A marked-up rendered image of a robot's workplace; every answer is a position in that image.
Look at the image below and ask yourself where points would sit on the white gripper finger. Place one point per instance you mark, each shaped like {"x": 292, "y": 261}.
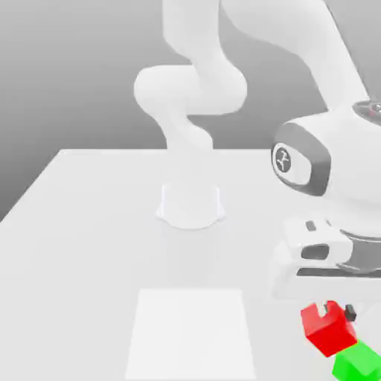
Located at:
{"x": 350, "y": 312}
{"x": 322, "y": 309}

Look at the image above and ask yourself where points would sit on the small red cube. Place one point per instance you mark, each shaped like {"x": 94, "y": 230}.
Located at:
{"x": 327, "y": 333}

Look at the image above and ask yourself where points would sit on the small green cube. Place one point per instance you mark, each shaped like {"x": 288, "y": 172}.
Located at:
{"x": 357, "y": 364}

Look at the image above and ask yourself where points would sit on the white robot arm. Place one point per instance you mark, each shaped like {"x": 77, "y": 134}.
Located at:
{"x": 190, "y": 89}

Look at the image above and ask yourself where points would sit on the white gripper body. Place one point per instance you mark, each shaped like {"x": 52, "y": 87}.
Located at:
{"x": 285, "y": 282}

